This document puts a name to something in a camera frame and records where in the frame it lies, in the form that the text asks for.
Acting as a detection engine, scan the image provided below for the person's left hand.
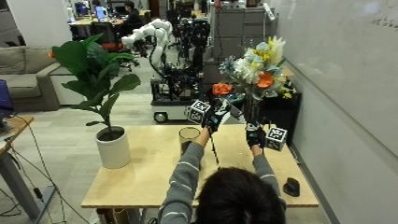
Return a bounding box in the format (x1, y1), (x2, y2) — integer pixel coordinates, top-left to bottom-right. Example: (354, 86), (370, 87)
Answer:
(201, 97), (234, 134)

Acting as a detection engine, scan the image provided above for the person's right hand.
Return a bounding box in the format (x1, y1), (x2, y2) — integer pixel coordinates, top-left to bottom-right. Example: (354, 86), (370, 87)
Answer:
(245, 121), (267, 149)

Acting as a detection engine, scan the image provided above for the orange flower with long stem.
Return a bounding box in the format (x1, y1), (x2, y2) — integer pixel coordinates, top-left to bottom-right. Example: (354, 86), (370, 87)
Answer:
(210, 82), (235, 169)

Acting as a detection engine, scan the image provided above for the mixed flower bouquet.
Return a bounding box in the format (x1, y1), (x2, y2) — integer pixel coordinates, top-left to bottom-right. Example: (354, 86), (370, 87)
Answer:
(218, 35), (298, 126)

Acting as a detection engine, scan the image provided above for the white marker cube on left glove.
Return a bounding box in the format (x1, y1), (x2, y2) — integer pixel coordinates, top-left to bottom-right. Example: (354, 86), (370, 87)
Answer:
(183, 100), (213, 125)

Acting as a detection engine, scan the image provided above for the white marker cube on glove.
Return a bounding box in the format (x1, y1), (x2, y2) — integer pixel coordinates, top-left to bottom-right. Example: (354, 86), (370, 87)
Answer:
(265, 125), (289, 153)
(183, 100), (213, 125)

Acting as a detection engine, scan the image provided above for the white marker cube on right glove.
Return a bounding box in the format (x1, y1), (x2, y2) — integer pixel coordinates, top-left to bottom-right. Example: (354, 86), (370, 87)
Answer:
(265, 125), (289, 153)

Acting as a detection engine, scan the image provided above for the clear glass vase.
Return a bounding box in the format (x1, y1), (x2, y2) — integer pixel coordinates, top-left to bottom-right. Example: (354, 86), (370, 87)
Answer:
(178, 126), (202, 157)

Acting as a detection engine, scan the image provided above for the small black rounded object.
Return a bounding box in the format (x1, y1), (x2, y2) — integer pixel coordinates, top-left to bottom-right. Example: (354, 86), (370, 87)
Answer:
(282, 176), (301, 198)

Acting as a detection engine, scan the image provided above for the black robot rig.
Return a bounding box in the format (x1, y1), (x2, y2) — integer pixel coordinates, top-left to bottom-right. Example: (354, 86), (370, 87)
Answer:
(175, 15), (211, 74)

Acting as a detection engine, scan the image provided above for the gray filing cabinet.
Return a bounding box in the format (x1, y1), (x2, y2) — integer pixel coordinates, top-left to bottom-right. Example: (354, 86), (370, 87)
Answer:
(210, 7), (275, 62)

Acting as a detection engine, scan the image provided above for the green plant in white pot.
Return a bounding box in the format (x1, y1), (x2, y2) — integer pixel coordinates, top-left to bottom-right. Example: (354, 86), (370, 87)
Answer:
(50, 32), (142, 170)

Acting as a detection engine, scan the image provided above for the whiteboard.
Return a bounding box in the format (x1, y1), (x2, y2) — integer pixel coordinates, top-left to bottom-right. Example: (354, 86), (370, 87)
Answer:
(265, 0), (398, 158)

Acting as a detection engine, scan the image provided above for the black office chair orange seat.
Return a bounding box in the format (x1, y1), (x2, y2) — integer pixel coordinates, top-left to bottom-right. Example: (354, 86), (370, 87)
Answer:
(90, 21), (141, 68)

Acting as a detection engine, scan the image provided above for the office desk with monitors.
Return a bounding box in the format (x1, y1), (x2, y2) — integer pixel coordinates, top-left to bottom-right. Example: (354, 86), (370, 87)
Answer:
(66, 2), (125, 30)

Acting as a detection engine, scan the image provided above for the gray sofa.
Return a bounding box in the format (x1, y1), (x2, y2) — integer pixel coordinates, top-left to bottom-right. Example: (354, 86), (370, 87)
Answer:
(0, 46), (86, 112)

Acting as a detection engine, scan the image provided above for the blue screen monitor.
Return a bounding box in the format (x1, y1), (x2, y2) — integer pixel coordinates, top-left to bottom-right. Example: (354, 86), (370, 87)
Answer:
(0, 79), (16, 121)

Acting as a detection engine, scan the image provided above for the wooden side desk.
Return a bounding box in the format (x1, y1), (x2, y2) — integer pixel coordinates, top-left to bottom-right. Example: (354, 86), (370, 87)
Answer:
(0, 115), (57, 220)

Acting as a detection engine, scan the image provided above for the black floor cable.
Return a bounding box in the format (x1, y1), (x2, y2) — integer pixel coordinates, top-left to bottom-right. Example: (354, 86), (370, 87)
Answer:
(8, 116), (90, 224)

